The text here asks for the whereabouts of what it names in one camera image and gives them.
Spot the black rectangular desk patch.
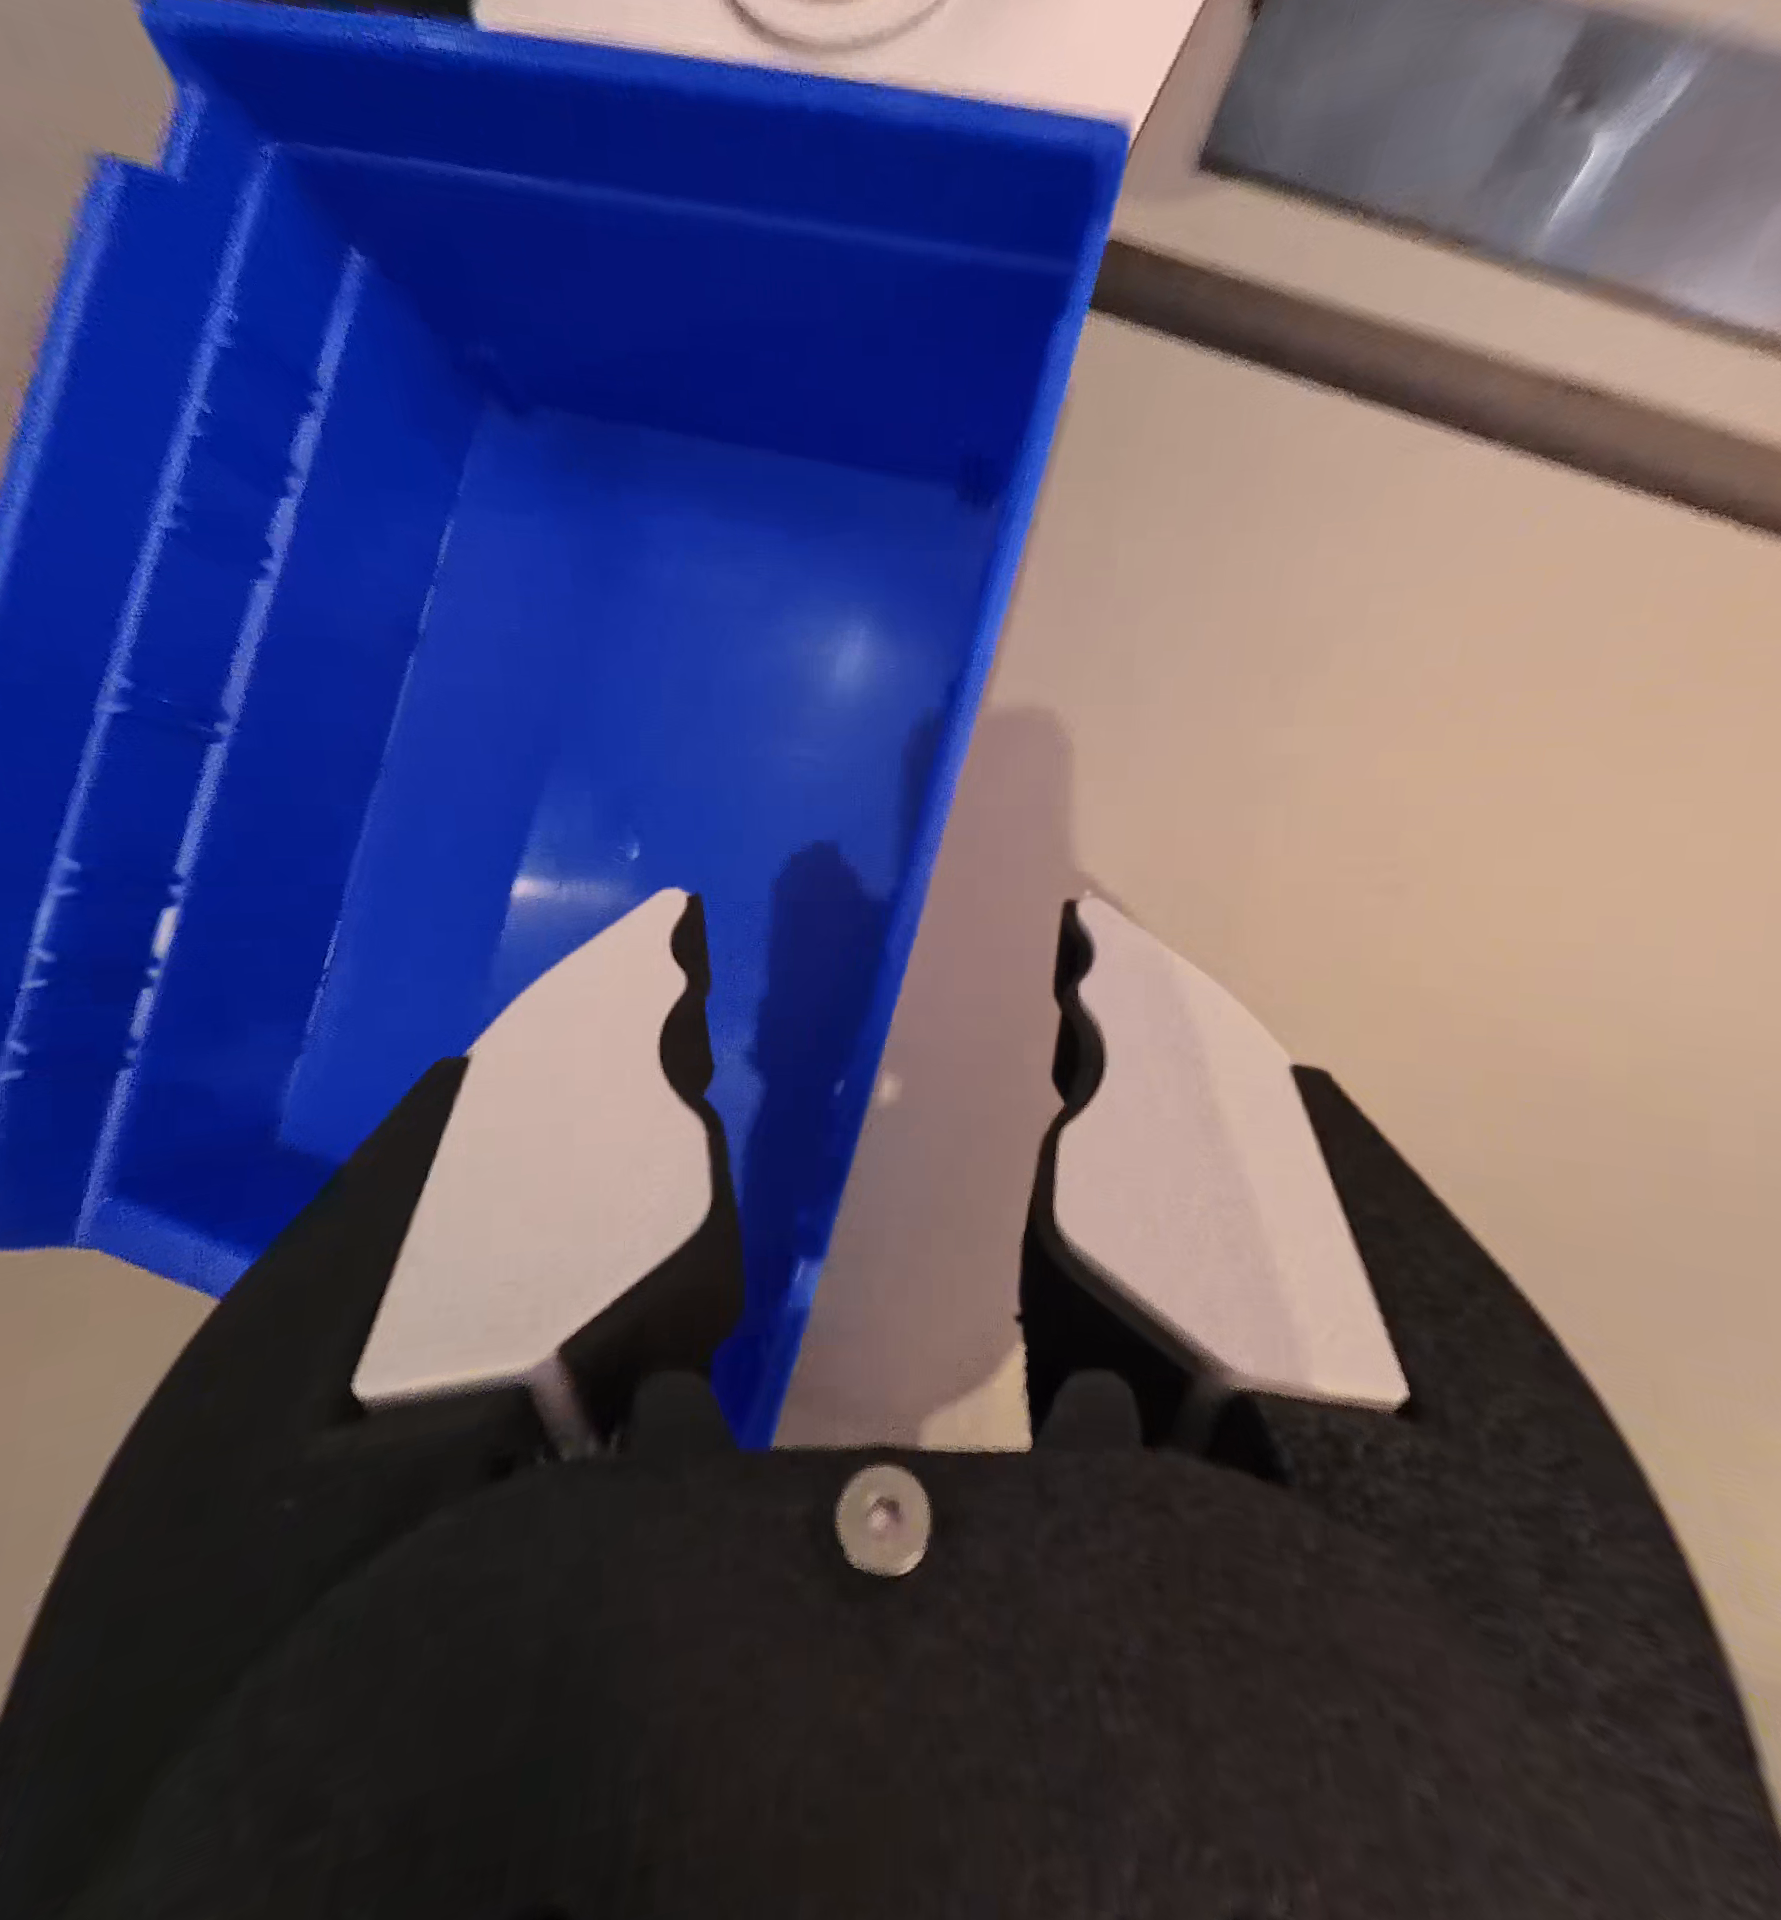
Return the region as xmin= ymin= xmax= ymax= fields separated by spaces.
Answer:
xmin=1202 ymin=0 xmax=1781 ymax=370

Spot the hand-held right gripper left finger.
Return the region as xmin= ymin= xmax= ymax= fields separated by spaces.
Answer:
xmin=353 ymin=888 xmax=748 ymax=1455

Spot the wooden document stand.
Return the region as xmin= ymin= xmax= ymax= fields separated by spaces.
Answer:
xmin=474 ymin=0 xmax=1211 ymax=115

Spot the blue plastic bin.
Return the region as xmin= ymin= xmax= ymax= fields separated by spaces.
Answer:
xmin=0 ymin=0 xmax=1133 ymax=1455

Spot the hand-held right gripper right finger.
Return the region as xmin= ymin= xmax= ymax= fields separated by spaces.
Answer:
xmin=1021 ymin=896 xmax=1413 ymax=1420

